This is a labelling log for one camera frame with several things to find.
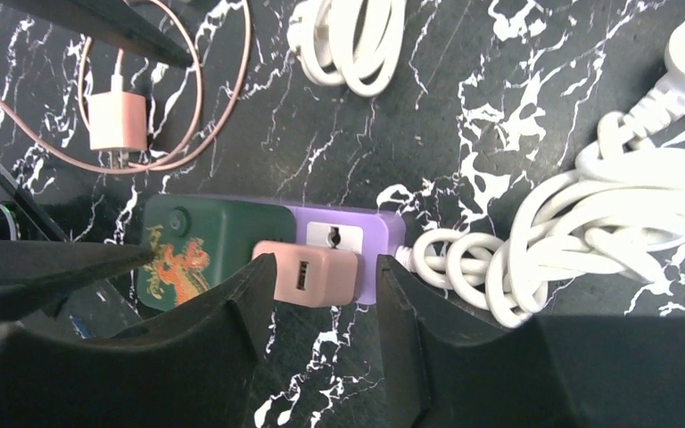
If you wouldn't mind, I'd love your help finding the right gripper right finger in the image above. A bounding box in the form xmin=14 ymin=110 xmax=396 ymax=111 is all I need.
xmin=376 ymin=255 xmax=685 ymax=427

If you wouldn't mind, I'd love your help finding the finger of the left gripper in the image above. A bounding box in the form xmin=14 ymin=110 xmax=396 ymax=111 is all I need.
xmin=0 ymin=0 xmax=194 ymax=69
xmin=0 ymin=240 xmax=154 ymax=322

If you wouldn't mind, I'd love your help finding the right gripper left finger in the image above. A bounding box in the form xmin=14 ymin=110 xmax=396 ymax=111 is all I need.
xmin=0 ymin=255 xmax=277 ymax=427

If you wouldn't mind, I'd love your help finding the pink charger with cable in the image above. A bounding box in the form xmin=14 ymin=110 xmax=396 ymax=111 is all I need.
xmin=0 ymin=0 xmax=252 ymax=176

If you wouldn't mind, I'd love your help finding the green power adapter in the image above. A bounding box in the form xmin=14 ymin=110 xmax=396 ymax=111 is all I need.
xmin=136 ymin=194 xmax=296 ymax=311

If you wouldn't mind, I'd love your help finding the small pink adapter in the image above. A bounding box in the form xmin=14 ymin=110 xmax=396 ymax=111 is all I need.
xmin=252 ymin=241 xmax=359 ymax=308

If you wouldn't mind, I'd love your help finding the purple power strip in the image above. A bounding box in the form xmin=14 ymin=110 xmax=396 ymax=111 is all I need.
xmin=200 ymin=193 xmax=408 ymax=307

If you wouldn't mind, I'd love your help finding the white coiled power cord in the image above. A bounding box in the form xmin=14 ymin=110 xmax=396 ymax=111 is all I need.
xmin=285 ymin=0 xmax=409 ymax=99

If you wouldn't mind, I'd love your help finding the white plug with cord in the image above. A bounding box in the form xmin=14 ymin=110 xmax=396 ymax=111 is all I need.
xmin=395 ymin=20 xmax=685 ymax=329

